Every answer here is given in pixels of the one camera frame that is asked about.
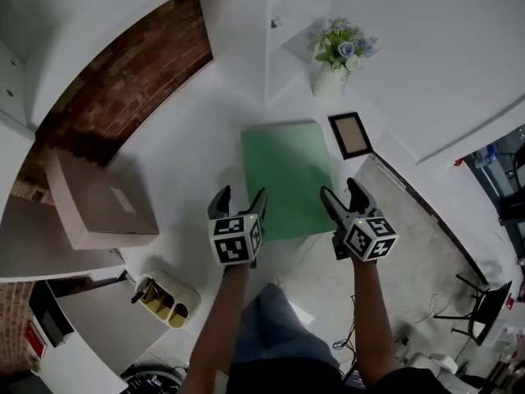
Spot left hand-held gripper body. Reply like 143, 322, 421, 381
207, 213, 266, 268

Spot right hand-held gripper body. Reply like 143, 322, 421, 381
331, 208, 400, 264

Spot beige cardboard box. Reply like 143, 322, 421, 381
44, 148, 160, 250

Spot person's left forearm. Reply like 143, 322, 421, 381
186, 260, 251, 394

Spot person's right forearm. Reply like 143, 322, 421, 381
352, 256, 397, 389

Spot cream pen holder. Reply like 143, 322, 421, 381
135, 271, 201, 330

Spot person's blue jeans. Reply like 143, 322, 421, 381
233, 283, 341, 371

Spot clear water bottle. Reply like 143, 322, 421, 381
475, 145, 500, 167

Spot black chair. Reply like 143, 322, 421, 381
433, 275, 514, 346

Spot dark framed window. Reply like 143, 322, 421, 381
463, 123, 525, 262

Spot white vase with flowers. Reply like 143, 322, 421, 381
309, 17, 378, 97

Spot person's black shirt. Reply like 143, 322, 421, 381
221, 357, 452, 394

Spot white desk hutch unit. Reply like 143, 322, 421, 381
0, 0, 525, 282

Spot white side cabinet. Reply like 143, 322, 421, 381
0, 279, 169, 394

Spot round black device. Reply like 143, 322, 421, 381
122, 365, 185, 394

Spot black box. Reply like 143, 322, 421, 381
28, 281, 75, 348

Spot red box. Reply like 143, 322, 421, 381
24, 324, 48, 360

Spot black picture frame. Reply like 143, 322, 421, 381
327, 112, 374, 162

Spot white floor cable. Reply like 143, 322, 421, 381
409, 293, 441, 328

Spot black floor cable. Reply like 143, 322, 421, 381
332, 293, 358, 353

